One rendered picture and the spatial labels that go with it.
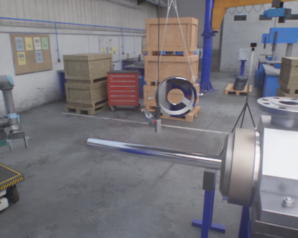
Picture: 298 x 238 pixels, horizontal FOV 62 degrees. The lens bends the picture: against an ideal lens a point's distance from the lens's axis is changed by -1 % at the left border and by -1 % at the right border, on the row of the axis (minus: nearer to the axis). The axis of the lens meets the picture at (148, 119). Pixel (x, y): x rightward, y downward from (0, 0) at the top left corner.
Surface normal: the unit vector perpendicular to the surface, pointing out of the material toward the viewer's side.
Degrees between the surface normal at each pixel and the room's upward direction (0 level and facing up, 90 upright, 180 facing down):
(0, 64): 90
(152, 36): 90
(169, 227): 0
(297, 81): 90
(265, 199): 0
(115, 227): 0
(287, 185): 90
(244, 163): 59
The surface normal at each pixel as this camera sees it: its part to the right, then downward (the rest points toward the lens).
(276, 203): 0.00, -0.95
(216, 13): -0.79, 0.18
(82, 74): -0.40, 0.28
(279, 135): -0.23, -0.47
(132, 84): -0.02, 0.30
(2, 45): 0.93, 0.11
